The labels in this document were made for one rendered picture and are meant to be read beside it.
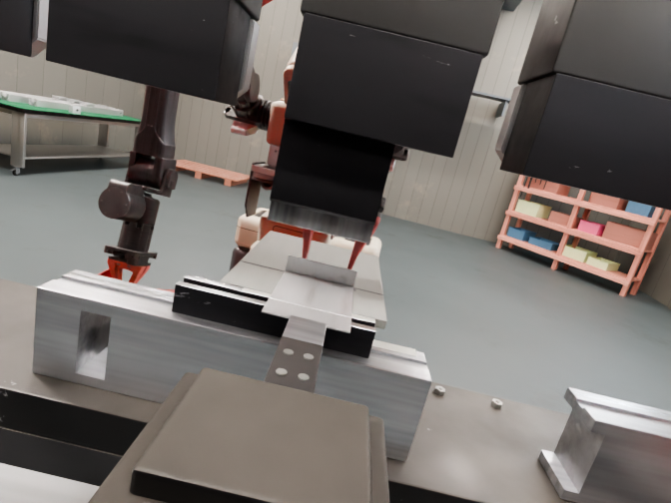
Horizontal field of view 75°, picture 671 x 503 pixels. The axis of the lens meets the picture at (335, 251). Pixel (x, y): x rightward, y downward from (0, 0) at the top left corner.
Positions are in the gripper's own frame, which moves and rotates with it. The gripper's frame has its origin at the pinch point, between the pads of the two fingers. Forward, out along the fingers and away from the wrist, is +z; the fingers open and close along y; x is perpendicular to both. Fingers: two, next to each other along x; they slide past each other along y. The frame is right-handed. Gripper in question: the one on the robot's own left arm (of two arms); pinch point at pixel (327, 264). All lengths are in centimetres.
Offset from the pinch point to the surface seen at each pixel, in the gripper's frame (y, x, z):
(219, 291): -9.4, -9.5, 6.9
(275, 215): -5.7, -12.6, -1.2
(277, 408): -0.1, -29.5, 13.1
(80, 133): -422, 580, -211
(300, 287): -2.1, -4.5, 4.0
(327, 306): 1.2, -7.6, 5.6
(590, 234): 336, 524, -227
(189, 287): -12.2, -9.9, 7.3
